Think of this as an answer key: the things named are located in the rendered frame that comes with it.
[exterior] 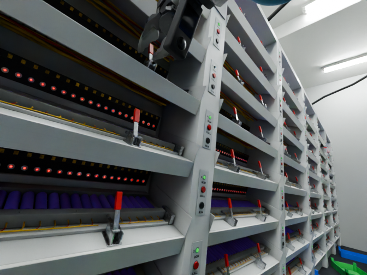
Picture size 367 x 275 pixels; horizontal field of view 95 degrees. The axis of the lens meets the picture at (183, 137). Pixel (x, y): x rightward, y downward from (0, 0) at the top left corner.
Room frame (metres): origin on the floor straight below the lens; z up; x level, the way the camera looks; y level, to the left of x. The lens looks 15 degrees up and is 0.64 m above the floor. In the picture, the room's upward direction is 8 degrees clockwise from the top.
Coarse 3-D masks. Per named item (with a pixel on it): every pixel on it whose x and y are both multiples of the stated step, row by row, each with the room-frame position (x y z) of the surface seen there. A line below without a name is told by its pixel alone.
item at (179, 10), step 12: (180, 0) 0.25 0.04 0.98; (192, 0) 0.25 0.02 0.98; (180, 12) 0.25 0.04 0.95; (192, 12) 0.26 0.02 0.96; (180, 24) 0.25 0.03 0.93; (192, 24) 0.27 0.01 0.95; (168, 36) 0.27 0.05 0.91; (180, 36) 0.26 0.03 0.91; (192, 36) 0.28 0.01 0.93; (168, 48) 0.27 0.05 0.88; (180, 48) 0.27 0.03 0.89
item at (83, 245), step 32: (0, 160) 0.34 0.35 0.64; (32, 160) 0.37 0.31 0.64; (64, 160) 0.40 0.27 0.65; (0, 192) 0.33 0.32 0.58; (32, 192) 0.37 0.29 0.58; (64, 192) 0.41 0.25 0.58; (96, 192) 0.46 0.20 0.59; (128, 192) 0.52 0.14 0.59; (160, 192) 0.56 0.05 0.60; (0, 224) 0.29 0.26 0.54; (32, 224) 0.32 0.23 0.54; (64, 224) 0.35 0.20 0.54; (96, 224) 0.39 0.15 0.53; (128, 224) 0.43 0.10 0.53; (160, 224) 0.47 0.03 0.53; (0, 256) 0.26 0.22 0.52; (32, 256) 0.28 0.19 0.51; (64, 256) 0.30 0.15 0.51; (96, 256) 0.33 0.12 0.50; (128, 256) 0.38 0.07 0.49; (160, 256) 0.44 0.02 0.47
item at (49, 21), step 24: (0, 0) 0.19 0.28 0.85; (24, 0) 0.20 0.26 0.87; (0, 24) 0.29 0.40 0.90; (24, 24) 0.31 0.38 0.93; (48, 24) 0.22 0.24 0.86; (72, 24) 0.24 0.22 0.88; (48, 48) 0.34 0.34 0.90; (72, 48) 0.26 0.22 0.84; (96, 48) 0.27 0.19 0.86; (96, 72) 0.41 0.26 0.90; (120, 72) 0.31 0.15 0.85; (144, 72) 0.34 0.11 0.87; (144, 96) 0.49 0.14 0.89; (168, 96) 0.40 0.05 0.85; (192, 96) 0.44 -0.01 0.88
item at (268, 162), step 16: (272, 48) 0.96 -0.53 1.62; (272, 80) 0.97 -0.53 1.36; (256, 96) 1.04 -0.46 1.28; (256, 128) 1.04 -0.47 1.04; (272, 128) 0.97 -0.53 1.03; (256, 160) 1.03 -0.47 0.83; (272, 160) 0.97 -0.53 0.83; (256, 192) 1.03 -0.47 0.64; (272, 192) 0.97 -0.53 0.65; (272, 240) 0.97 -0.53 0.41
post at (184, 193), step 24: (216, 48) 0.50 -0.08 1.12; (192, 72) 0.51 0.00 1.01; (216, 96) 0.52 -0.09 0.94; (168, 120) 0.58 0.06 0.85; (192, 120) 0.49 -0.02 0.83; (216, 120) 0.53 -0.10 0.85; (192, 168) 0.47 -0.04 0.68; (168, 192) 0.54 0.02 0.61; (192, 192) 0.47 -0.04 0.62; (192, 216) 0.48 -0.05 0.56; (192, 240) 0.49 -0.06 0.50; (168, 264) 0.51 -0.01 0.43
